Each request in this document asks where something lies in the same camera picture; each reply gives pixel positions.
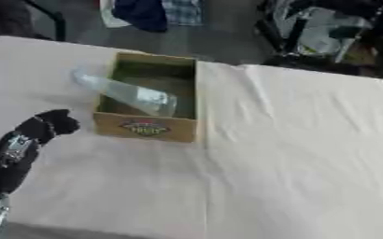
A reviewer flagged blue checked cloth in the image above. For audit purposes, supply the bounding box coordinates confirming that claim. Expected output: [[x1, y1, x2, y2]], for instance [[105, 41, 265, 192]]
[[160, 0, 205, 27]]

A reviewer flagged white bag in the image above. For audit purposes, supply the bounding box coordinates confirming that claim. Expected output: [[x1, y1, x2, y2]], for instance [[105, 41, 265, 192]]
[[98, 0, 133, 29]]

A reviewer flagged tan cardboard box green inside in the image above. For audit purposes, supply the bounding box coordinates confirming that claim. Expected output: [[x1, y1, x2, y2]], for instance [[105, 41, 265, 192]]
[[92, 50, 202, 144]]

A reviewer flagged black tripod frame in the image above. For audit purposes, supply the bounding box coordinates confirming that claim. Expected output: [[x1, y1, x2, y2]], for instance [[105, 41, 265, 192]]
[[251, 0, 383, 98]]

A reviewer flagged black chair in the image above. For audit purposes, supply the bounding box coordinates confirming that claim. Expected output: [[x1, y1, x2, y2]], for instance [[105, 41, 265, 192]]
[[0, 0, 69, 45]]

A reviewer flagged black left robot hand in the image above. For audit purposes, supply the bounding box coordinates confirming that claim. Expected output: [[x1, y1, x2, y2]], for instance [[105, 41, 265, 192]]
[[0, 108, 82, 195]]

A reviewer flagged clear plastic bottle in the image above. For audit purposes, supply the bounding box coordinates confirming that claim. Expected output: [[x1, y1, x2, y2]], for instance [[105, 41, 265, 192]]
[[70, 66, 178, 118]]

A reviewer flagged dark blue cloth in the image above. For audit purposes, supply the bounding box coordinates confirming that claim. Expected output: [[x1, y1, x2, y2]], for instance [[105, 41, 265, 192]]
[[111, 0, 171, 34]]

